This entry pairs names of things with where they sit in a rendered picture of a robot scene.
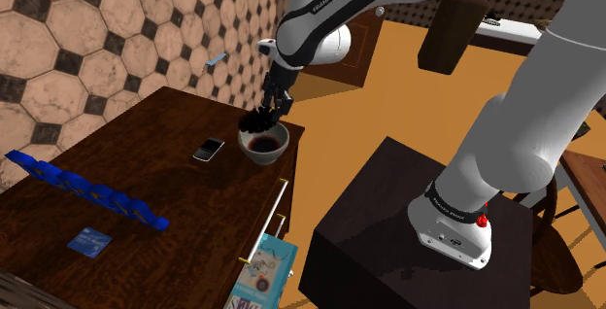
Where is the grey bowl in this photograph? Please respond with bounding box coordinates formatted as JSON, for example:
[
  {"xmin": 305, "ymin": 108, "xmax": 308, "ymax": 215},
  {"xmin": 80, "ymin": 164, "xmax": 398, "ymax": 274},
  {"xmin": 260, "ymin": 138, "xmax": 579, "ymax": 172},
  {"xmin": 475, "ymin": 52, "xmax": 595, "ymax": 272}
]
[{"xmin": 237, "ymin": 120, "xmax": 291, "ymax": 166}]

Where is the brown wooden door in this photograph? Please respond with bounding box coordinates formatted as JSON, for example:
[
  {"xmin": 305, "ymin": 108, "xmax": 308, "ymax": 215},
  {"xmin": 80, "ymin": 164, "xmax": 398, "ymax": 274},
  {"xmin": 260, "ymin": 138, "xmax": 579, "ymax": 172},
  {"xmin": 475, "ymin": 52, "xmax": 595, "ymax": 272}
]
[{"xmin": 302, "ymin": 0, "xmax": 386, "ymax": 89}]

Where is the black and silver phone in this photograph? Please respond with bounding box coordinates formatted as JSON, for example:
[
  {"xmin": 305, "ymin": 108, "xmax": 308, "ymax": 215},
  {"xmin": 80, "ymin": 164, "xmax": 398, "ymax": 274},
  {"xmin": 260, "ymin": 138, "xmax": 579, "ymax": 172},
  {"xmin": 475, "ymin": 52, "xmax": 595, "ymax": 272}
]
[{"xmin": 191, "ymin": 137, "xmax": 226, "ymax": 163}]

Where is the dark robot stand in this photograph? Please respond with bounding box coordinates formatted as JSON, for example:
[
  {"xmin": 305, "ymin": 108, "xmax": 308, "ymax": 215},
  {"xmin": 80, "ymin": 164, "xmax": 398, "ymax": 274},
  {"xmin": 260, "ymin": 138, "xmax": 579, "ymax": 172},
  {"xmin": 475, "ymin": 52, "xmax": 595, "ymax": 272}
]
[{"xmin": 297, "ymin": 136, "xmax": 536, "ymax": 309}]

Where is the dark brown wooden block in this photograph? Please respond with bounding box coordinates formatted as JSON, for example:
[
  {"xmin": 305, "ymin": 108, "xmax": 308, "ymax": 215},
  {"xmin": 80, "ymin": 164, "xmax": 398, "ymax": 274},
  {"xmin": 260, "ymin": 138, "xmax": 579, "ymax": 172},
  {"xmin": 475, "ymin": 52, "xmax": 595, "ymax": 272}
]
[{"xmin": 417, "ymin": 0, "xmax": 491, "ymax": 77}]

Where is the teal book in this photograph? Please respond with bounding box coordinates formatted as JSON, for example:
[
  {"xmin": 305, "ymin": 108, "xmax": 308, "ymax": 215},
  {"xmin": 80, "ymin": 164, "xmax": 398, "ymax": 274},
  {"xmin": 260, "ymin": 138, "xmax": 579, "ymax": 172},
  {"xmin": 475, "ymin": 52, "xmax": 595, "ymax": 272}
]
[{"xmin": 221, "ymin": 231, "xmax": 300, "ymax": 309}]

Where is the blue scalloped rack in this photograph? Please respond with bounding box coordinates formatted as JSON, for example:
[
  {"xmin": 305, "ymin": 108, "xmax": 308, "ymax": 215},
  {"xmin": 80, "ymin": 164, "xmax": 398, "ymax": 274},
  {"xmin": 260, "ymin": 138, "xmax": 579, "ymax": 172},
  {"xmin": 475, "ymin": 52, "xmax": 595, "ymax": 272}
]
[{"xmin": 4, "ymin": 149, "xmax": 171, "ymax": 232}]

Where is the white table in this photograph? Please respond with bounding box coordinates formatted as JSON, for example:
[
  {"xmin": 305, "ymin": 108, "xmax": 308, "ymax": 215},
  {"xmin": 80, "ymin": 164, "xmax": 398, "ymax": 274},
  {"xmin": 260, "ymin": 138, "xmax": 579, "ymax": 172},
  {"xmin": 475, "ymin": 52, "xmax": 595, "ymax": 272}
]
[{"xmin": 470, "ymin": 14, "xmax": 546, "ymax": 48}]

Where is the blue card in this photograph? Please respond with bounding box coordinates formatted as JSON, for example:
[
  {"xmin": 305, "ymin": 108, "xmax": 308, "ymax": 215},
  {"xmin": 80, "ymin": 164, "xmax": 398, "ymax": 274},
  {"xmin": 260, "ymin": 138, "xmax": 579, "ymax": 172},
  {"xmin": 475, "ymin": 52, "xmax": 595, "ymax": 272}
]
[{"xmin": 66, "ymin": 225, "xmax": 114, "ymax": 259}]

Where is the dark round chair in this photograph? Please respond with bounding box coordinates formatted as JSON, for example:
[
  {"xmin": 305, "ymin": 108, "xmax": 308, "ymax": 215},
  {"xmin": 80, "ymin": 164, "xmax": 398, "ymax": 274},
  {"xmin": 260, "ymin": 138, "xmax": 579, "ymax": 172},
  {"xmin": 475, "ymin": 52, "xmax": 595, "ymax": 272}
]
[{"xmin": 506, "ymin": 175, "xmax": 585, "ymax": 296}]

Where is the small blue wall fixture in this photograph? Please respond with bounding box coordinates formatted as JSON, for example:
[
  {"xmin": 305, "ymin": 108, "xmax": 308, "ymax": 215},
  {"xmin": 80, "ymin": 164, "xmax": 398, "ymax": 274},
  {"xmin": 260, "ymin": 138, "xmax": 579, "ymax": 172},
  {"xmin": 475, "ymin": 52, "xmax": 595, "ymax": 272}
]
[{"xmin": 203, "ymin": 52, "xmax": 228, "ymax": 68}]

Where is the brown desk with grey frame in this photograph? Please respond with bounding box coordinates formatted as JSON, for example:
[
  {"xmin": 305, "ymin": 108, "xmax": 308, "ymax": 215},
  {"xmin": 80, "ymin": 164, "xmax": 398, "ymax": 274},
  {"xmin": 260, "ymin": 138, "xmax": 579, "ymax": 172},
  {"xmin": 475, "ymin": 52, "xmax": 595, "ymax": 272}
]
[{"xmin": 551, "ymin": 148, "xmax": 606, "ymax": 253}]

